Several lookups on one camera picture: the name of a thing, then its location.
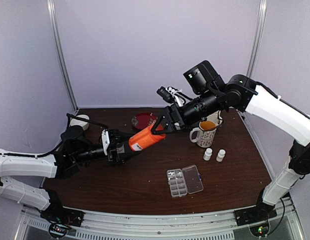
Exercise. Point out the cream ribbed mug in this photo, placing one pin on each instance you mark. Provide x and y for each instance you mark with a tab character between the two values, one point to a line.
216	118

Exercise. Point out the red floral plate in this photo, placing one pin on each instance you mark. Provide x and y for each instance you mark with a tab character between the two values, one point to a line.
143	120

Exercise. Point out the white pills in organizer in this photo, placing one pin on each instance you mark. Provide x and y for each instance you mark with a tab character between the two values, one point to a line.
174	174

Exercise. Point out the clear plastic pill organizer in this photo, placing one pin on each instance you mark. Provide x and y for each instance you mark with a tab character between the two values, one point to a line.
190	183

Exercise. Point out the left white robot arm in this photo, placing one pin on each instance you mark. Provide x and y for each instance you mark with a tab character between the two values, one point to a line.
73	152

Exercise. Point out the right aluminium frame post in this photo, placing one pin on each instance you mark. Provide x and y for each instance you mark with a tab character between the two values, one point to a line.
252	55

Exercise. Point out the floral mug yellow inside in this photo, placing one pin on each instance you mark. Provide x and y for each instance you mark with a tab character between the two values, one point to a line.
203	135

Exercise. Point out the front aluminium rail base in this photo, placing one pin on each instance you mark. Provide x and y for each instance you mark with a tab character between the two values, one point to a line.
219	225

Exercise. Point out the small white bottle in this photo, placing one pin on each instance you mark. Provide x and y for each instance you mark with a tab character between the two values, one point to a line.
220	155
207	154

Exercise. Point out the orange pill bottle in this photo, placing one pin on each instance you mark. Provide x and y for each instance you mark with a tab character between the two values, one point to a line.
144	139

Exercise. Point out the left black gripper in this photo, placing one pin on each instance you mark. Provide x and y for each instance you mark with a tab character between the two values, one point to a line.
120	157

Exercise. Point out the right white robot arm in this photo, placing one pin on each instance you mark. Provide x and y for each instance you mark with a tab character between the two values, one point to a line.
213	94

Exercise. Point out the white ceramic rice bowl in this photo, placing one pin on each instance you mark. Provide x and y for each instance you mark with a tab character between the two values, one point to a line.
77	122

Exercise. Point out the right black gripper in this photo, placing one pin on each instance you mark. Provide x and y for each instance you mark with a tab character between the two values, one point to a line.
173	110

